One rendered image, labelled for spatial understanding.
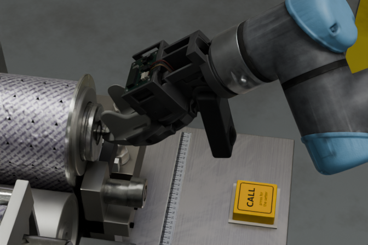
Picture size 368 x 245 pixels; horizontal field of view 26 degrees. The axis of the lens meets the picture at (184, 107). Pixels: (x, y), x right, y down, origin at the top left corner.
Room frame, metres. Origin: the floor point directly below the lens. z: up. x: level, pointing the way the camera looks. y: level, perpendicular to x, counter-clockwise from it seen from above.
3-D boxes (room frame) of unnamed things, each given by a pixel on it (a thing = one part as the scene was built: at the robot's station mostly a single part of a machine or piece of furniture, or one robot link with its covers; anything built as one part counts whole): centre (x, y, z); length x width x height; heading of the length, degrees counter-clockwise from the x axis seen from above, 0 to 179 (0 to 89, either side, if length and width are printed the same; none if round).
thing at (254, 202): (0.78, -0.12, 0.91); 0.07 x 0.07 x 0.02; 81
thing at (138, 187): (0.61, 0.06, 1.18); 0.04 x 0.02 x 0.04; 171
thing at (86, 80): (0.66, 0.13, 1.25); 0.15 x 0.01 x 0.15; 171
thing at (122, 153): (0.79, 0.11, 1.05); 0.04 x 0.04 x 0.04
